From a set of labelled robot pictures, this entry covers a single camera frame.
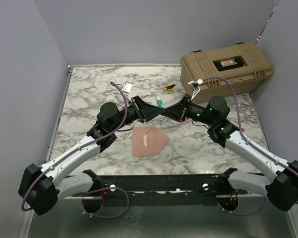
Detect green glue stick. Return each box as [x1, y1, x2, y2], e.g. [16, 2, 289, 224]
[155, 96, 164, 108]

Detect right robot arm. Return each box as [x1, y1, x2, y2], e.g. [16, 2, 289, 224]
[162, 95, 298, 212]

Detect cream paper letter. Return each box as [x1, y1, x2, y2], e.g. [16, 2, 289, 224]
[143, 134, 148, 147]

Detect yellow handled screwdriver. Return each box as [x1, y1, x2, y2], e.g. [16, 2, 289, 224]
[162, 83, 185, 106]

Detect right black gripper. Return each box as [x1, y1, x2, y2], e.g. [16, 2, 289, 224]
[160, 94, 216, 126]

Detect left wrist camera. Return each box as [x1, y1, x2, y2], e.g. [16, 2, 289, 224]
[122, 82, 133, 94]

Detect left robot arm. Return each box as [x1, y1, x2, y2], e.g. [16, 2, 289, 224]
[18, 96, 165, 215]

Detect pink envelope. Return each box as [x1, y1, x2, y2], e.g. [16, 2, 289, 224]
[132, 126, 169, 157]

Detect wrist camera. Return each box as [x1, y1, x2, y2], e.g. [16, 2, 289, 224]
[122, 82, 133, 94]
[188, 79, 204, 101]

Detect black mounting rail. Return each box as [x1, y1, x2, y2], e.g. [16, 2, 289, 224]
[69, 173, 264, 208]

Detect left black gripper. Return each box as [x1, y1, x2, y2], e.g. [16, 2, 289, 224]
[111, 95, 165, 132]

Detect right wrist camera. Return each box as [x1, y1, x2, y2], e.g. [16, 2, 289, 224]
[188, 79, 204, 101]

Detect tan plastic case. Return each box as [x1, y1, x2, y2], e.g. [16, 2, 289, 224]
[180, 42, 274, 104]

